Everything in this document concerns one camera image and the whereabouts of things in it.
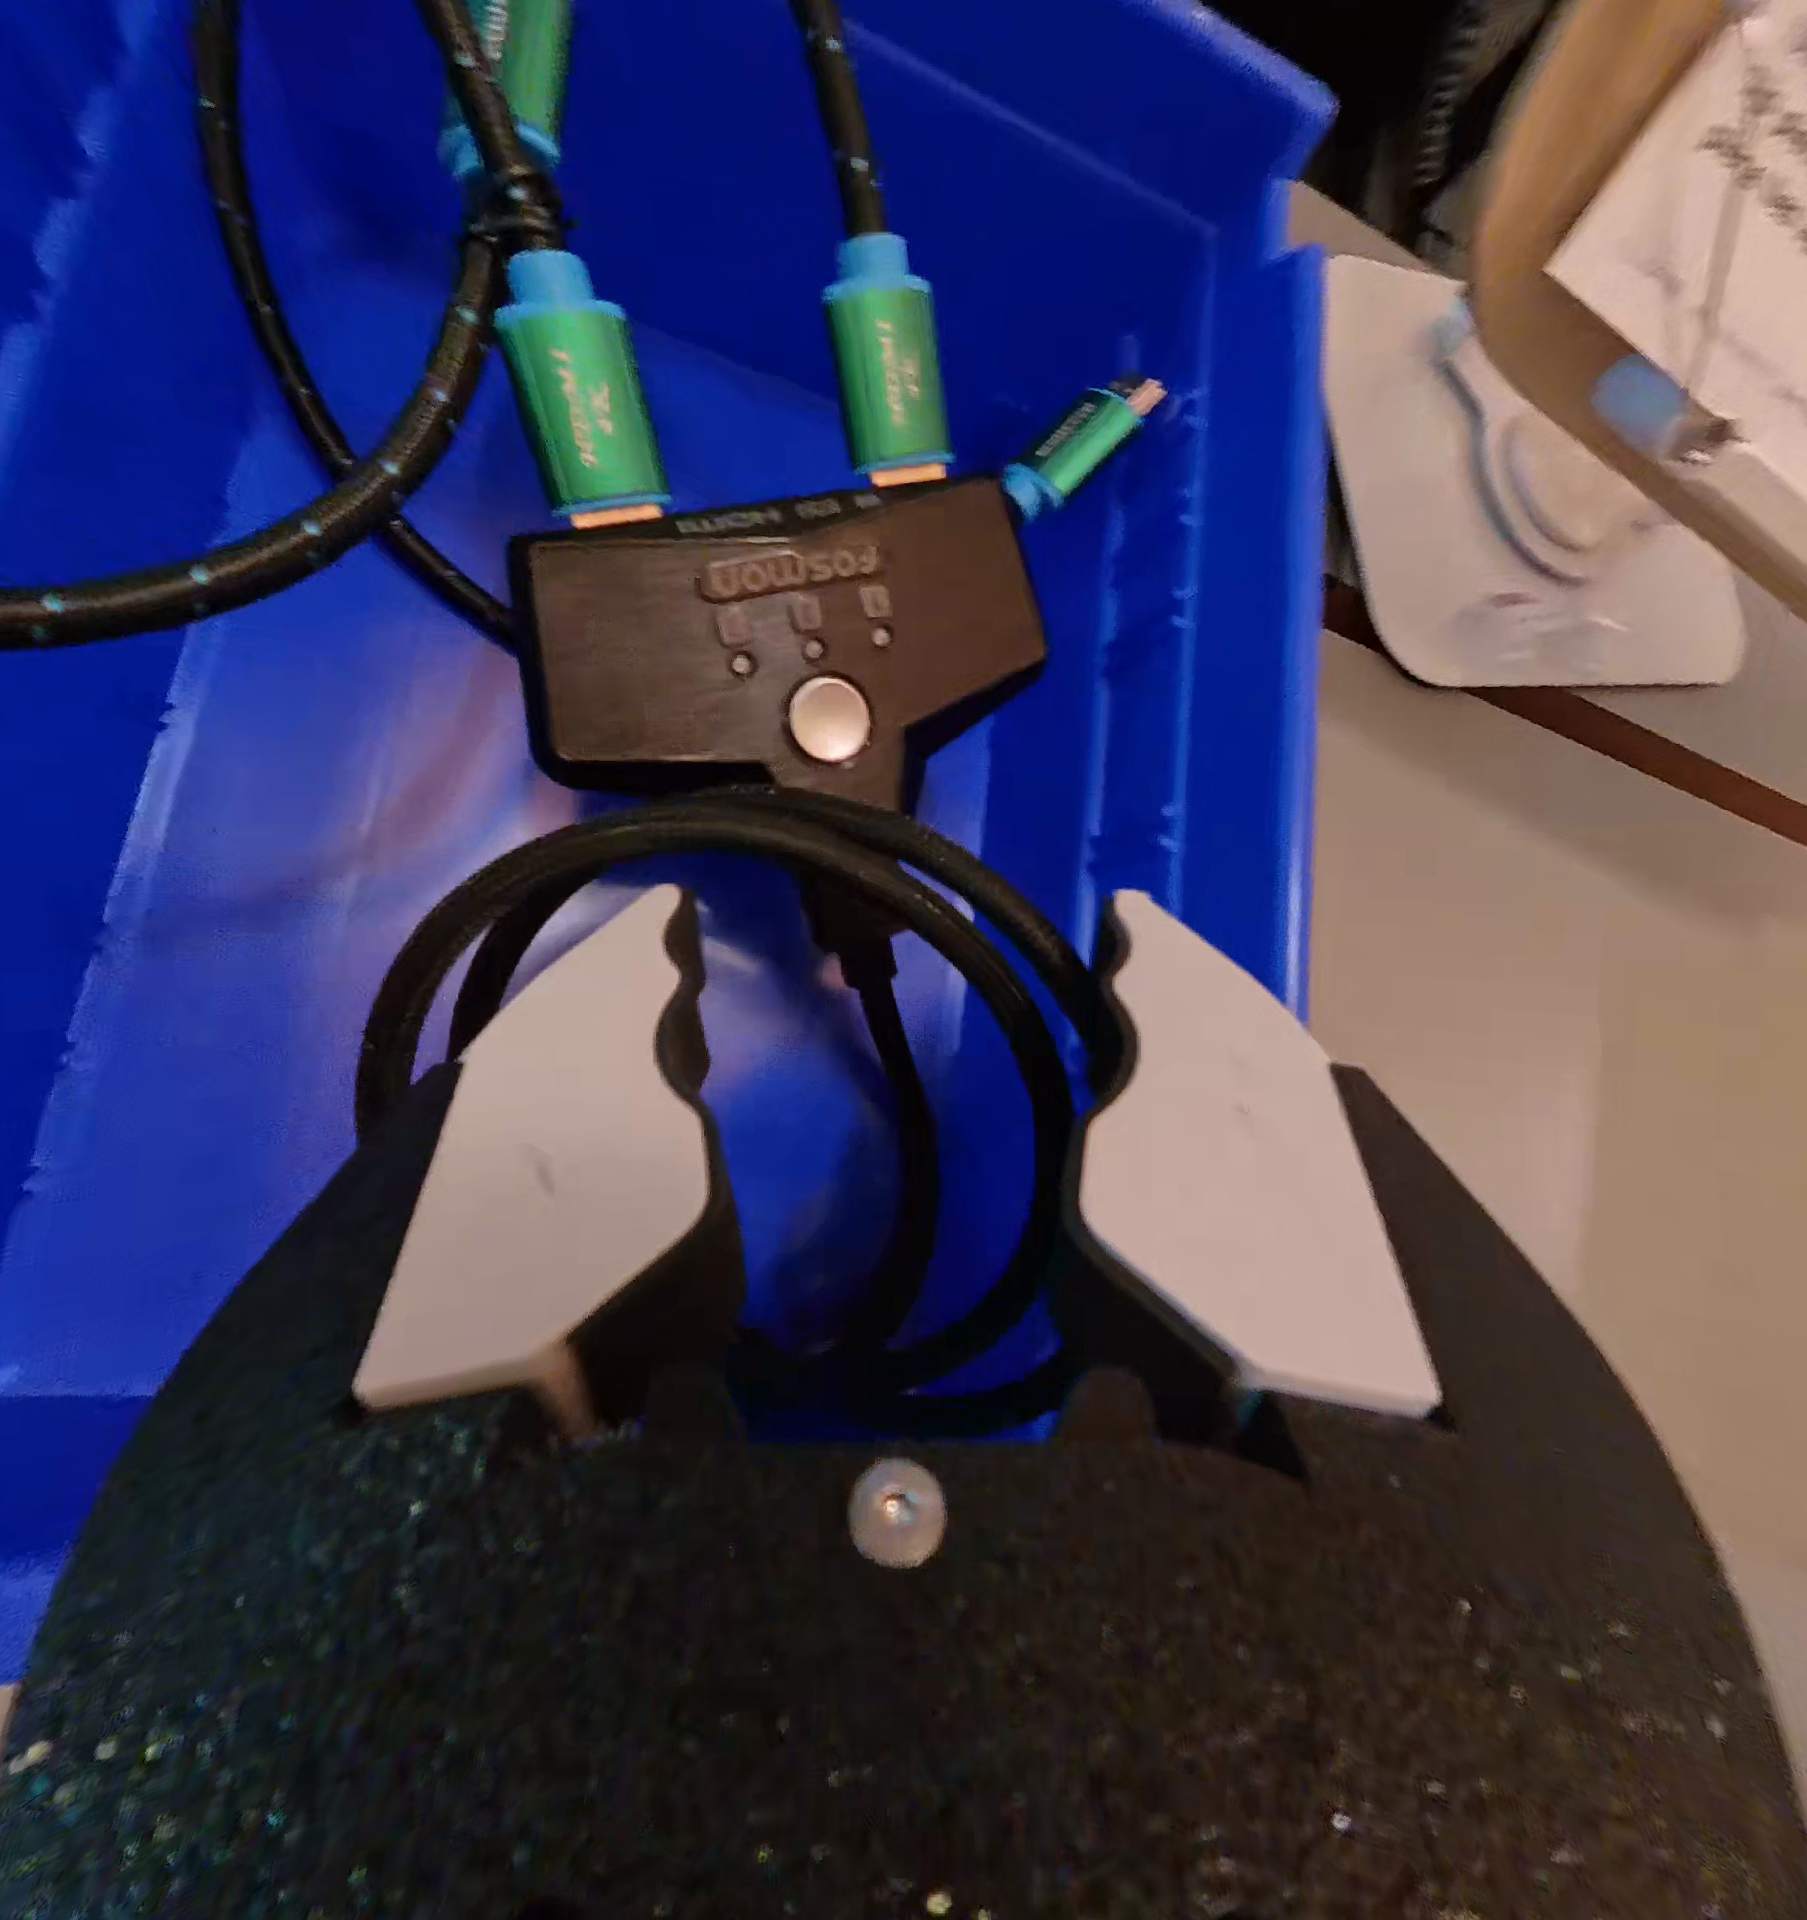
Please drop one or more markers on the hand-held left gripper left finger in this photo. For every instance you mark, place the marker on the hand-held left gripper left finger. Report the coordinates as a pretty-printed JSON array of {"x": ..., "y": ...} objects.
[{"x": 544, "y": 1171}]

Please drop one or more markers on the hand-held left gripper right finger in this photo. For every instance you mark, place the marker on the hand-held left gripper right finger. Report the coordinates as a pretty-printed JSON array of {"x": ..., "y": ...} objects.
[{"x": 1247, "y": 1201}]

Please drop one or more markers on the blue plastic bin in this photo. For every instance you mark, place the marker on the blue plastic bin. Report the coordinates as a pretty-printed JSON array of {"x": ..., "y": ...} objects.
[{"x": 168, "y": 901}]

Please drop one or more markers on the black video switch box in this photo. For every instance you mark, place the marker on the black video switch box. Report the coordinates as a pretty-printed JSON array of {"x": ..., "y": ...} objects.
[{"x": 634, "y": 660}]

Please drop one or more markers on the white stand base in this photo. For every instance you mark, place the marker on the white stand base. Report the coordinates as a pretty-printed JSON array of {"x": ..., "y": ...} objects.
[{"x": 1383, "y": 451}]

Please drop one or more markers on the wooden sheet holder board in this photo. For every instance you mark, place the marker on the wooden sheet holder board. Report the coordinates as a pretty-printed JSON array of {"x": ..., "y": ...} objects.
[{"x": 1533, "y": 224}]

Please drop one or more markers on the printed instruction sheet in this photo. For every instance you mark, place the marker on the printed instruction sheet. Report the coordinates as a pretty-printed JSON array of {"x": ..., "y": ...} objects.
[{"x": 1787, "y": 224}]

